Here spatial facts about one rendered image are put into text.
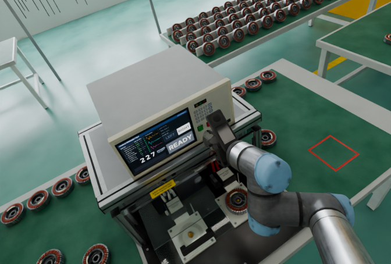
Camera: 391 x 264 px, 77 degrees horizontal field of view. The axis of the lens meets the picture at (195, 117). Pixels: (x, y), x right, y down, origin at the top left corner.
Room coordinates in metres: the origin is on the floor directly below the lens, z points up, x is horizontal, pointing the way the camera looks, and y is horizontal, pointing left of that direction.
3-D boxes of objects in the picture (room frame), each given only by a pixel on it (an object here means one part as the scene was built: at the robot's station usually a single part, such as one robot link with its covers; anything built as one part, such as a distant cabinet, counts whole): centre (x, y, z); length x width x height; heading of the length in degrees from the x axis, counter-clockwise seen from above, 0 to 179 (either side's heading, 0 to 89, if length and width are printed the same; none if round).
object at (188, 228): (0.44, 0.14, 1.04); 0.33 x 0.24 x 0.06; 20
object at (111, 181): (0.78, 0.14, 1.09); 0.68 x 0.44 x 0.05; 110
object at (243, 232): (0.49, 0.03, 0.76); 0.64 x 0.47 x 0.02; 110
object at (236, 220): (0.52, -0.09, 0.78); 0.15 x 0.15 x 0.01; 20
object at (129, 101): (0.78, 0.13, 1.22); 0.44 x 0.39 x 0.20; 110
